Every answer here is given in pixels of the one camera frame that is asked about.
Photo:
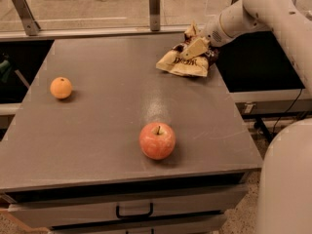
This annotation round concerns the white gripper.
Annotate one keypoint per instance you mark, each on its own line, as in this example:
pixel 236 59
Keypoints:
pixel 213 32

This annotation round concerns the orange fruit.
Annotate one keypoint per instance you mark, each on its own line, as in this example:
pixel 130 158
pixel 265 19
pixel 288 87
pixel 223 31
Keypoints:
pixel 61 88

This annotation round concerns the brown chip bag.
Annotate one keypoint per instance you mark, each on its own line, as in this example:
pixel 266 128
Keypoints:
pixel 172 61

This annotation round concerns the black drawer handle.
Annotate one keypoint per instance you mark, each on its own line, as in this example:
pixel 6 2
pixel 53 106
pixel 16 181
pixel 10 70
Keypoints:
pixel 133 212

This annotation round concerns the red apple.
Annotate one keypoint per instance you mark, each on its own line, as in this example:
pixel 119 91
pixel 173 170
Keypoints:
pixel 157 140

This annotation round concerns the left metal railing bracket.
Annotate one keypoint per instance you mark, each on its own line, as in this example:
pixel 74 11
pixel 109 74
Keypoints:
pixel 29 23

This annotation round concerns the upper grey drawer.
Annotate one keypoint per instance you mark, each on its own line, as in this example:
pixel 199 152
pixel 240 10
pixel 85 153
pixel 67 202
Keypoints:
pixel 102 208

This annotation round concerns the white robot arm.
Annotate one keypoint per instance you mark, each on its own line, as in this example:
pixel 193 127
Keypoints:
pixel 284 203

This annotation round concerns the metal window rail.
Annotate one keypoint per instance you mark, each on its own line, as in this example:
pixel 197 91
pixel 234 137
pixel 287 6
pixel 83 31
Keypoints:
pixel 89 33

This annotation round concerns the black stand leg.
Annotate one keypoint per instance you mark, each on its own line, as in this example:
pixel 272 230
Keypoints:
pixel 259 125

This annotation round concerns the grey drawer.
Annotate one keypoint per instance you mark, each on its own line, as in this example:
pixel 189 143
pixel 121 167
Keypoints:
pixel 196 224
pixel 102 208

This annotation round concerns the middle metal railing bracket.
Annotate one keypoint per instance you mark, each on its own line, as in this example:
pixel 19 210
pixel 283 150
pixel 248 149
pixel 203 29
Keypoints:
pixel 154 15

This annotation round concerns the lower grey drawer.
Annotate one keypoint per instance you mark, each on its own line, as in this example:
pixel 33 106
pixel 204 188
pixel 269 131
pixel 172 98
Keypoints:
pixel 196 224

